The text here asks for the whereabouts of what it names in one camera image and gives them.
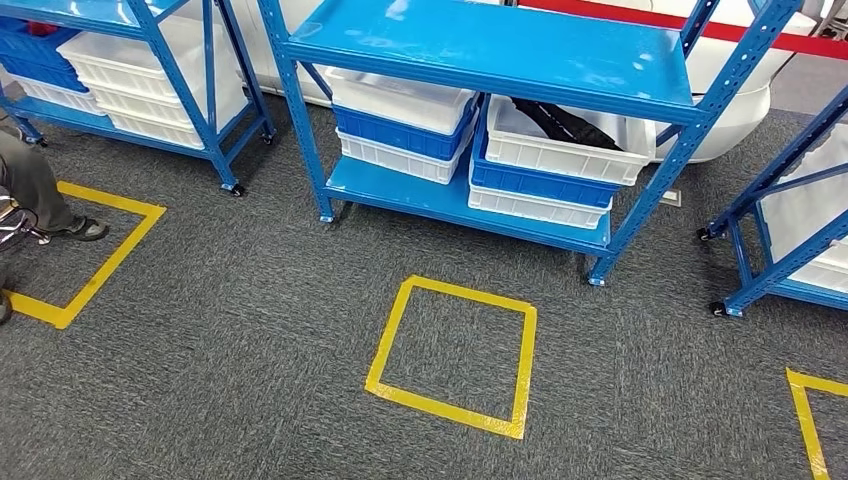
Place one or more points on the yellow floor tape square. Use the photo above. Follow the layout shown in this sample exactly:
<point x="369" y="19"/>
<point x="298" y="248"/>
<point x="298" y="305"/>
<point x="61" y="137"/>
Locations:
<point x="112" y="255"/>

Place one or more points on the chrome stool base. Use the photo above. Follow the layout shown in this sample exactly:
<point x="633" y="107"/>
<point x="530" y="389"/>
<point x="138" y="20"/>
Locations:
<point x="16" y="225"/>

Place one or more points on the blue steel shelf rack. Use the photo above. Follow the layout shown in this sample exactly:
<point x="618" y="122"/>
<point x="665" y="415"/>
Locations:
<point x="497" y="46"/>
<point x="775" y="265"/>
<point x="199" y="86"/>

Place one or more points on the person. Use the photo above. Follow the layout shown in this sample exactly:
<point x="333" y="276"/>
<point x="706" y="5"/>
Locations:
<point x="33" y="185"/>

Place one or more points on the small metal floor plate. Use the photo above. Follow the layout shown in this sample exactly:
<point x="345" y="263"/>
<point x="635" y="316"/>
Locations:
<point x="670" y="197"/>

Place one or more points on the small red item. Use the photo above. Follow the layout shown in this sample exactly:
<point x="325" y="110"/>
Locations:
<point x="41" y="28"/>

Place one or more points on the black parts pile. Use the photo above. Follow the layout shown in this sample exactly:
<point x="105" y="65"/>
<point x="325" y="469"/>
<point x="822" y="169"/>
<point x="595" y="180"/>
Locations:
<point x="563" y="126"/>

